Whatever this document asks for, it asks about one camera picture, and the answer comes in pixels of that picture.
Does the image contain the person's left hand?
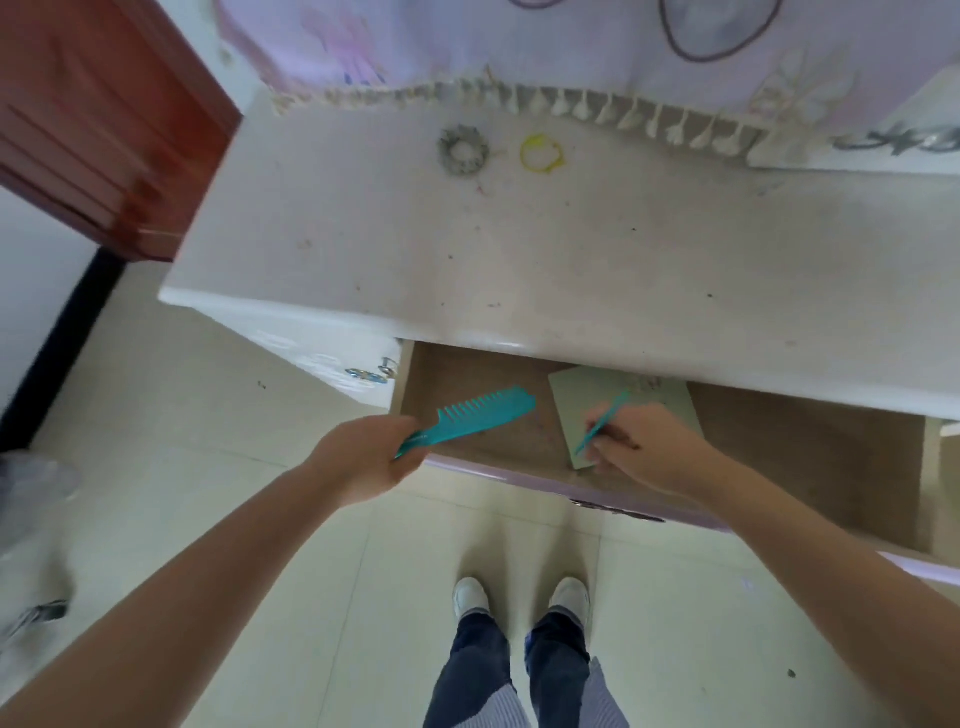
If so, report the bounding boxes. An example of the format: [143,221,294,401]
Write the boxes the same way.
[303,414,432,512]

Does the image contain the person's right hand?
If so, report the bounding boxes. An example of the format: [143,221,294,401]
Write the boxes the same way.
[581,402,721,501]

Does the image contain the thin teal stick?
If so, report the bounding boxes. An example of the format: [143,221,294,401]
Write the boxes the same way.
[574,390,633,457]

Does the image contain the teal wide-tooth comb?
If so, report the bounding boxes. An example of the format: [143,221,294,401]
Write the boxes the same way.
[394,385,537,459]

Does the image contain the person's left forearm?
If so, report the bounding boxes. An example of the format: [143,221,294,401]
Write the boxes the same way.
[0,459,340,728]

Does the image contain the person's right forearm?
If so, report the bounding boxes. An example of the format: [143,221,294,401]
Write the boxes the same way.
[691,441,960,728]

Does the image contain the pale green notebook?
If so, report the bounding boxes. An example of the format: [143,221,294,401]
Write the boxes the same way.
[547,365,706,471]

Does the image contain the metal drawer knob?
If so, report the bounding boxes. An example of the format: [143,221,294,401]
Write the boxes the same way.
[345,357,400,387]

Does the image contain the white left shoe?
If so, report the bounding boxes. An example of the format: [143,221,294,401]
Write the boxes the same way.
[453,576,491,621]

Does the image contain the white shoe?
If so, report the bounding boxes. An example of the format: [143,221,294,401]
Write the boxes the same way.
[548,576,592,625]
[453,576,491,621]

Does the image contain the white right shoe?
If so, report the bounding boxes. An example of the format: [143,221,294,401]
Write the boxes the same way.
[548,576,592,625]

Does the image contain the open wooden drawer purple front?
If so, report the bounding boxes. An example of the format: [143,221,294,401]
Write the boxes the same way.
[390,339,960,588]

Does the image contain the white dresser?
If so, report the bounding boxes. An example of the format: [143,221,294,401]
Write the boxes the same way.
[159,88,960,423]

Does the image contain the blue jeans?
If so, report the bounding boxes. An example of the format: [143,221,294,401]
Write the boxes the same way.
[423,609,601,728]

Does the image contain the grey scrunchie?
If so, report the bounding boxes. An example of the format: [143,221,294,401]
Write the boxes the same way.
[438,126,491,177]

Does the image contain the clear plastic bag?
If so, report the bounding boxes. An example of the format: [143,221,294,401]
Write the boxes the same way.
[0,450,82,556]

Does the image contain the lilac tasselled cloth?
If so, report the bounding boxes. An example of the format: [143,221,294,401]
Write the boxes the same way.
[212,0,960,157]

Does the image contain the white board grey lettering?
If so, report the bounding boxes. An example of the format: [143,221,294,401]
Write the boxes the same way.
[746,71,960,177]

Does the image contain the grey metal object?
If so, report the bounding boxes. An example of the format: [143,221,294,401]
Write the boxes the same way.
[0,599,70,645]

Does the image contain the red-brown wooden door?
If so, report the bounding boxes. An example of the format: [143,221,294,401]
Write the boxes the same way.
[0,0,243,263]

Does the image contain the dark drawer handle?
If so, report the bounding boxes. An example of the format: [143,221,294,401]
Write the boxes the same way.
[568,498,667,524]

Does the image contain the yellow hair tie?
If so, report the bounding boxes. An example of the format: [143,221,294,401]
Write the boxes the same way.
[519,133,567,175]

